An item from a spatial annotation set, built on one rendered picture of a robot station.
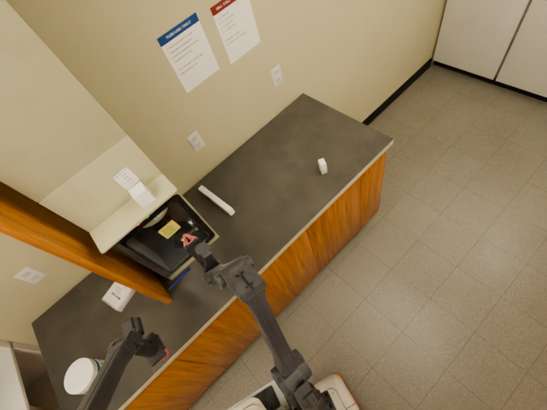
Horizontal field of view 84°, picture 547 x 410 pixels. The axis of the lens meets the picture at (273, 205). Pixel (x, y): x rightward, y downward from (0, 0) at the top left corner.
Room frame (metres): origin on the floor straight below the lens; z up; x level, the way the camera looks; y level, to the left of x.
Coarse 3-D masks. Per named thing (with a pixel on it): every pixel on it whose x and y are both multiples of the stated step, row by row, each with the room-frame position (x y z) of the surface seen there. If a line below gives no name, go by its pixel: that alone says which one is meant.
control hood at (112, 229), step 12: (156, 180) 0.82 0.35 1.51; (156, 192) 0.76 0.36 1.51; (168, 192) 0.74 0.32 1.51; (132, 204) 0.76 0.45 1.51; (156, 204) 0.71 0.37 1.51; (108, 216) 0.75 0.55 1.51; (120, 216) 0.72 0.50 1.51; (132, 216) 0.70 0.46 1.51; (144, 216) 0.68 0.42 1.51; (96, 228) 0.72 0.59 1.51; (108, 228) 0.70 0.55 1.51; (120, 228) 0.68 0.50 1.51; (132, 228) 0.66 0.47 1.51; (96, 240) 0.67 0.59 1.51; (108, 240) 0.65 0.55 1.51
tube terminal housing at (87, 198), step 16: (128, 144) 0.83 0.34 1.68; (96, 160) 0.80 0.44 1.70; (112, 160) 0.81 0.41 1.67; (128, 160) 0.82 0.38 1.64; (144, 160) 0.83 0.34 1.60; (80, 176) 0.77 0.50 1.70; (96, 176) 0.78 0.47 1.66; (112, 176) 0.79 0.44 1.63; (144, 176) 0.82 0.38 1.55; (64, 192) 0.75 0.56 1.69; (80, 192) 0.76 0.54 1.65; (96, 192) 0.77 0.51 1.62; (112, 192) 0.78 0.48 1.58; (128, 192) 0.79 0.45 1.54; (48, 208) 0.72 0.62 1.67; (64, 208) 0.73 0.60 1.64; (80, 208) 0.74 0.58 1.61; (96, 208) 0.75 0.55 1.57; (112, 208) 0.76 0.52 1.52; (192, 208) 0.84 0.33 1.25; (80, 224) 0.72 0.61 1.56; (96, 224) 0.73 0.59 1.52; (176, 272) 0.74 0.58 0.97
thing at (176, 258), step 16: (160, 208) 0.79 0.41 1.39; (176, 208) 0.81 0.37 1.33; (144, 224) 0.76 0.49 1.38; (160, 224) 0.78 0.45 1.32; (128, 240) 0.73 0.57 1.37; (144, 240) 0.74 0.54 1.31; (160, 240) 0.76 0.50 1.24; (176, 240) 0.77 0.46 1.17; (208, 240) 0.81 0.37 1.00; (144, 256) 0.72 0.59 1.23; (160, 256) 0.74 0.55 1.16; (176, 256) 0.75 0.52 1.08; (192, 256) 0.77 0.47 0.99
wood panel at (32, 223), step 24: (0, 192) 0.77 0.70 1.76; (0, 216) 0.63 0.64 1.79; (24, 216) 0.70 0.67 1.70; (48, 216) 0.78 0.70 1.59; (24, 240) 0.61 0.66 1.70; (48, 240) 0.63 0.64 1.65; (72, 240) 0.70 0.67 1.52; (96, 264) 0.62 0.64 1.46; (120, 264) 0.71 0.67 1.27; (144, 288) 0.62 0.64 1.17
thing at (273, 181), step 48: (288, 144) 1.24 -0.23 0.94; (336, 144) 1.09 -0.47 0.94; (384, 144) 0.95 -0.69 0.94; (192, 192) 1.20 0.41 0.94; (240, 192) 1.05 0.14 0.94; (288, 192) 0.92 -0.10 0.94; (336, 192) 0.80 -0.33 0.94; (240, 240) 0.77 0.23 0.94; (288, 240) 0.66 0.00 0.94; (96, 288) 0.86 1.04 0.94; (192, 288) 0.63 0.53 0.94; (48, 336) 0.72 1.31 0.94; (96, 336) 0.61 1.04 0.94; (144, 336) 0.51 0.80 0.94; (192, 336) 0.42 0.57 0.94; (144, 384) 0.31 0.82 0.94
